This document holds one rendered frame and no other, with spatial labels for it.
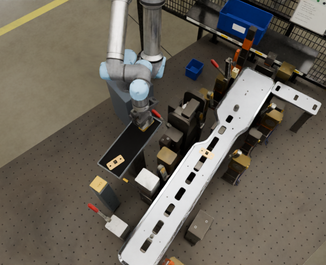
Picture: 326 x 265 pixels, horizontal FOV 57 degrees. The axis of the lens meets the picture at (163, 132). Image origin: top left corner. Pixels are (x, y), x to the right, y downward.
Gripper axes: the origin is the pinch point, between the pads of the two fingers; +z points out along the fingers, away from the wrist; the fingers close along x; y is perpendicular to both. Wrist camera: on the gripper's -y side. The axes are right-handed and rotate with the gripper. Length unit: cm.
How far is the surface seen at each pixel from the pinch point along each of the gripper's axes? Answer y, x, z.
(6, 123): 45, -147, 120
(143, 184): 23.5, 18.7, 8.4
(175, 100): -25.6, -1.1, 11.7
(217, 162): -13.7, 38.7, 19.5
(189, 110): -20.5, 12.0, 0.8
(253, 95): -63, 30, 20
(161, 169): 11.4, 19.9, 9.3
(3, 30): -25, -245, 120
